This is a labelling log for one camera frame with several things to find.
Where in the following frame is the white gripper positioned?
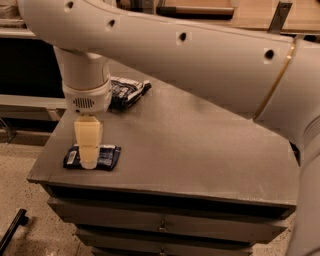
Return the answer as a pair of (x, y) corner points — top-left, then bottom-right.
(62, 80), (112, 170)

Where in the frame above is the blue rxbar blueberry wrapper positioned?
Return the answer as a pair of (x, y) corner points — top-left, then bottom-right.
(63, 144), (121, 171)

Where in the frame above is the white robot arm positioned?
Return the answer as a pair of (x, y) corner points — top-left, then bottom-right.
(18, 0), (320, 256)

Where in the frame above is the dark blue snack bag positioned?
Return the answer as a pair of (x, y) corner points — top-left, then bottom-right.
(110, 77), (152, 110)

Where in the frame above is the grey low bench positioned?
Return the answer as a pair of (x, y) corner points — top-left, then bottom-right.
(0, 94), (66, 121)

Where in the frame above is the black leg at left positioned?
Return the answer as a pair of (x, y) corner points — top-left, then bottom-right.
(0, 209), (29, 256)

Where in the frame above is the grey drawer cabinet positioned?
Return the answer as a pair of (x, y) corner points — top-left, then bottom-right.
(29, 81), (299, 256)

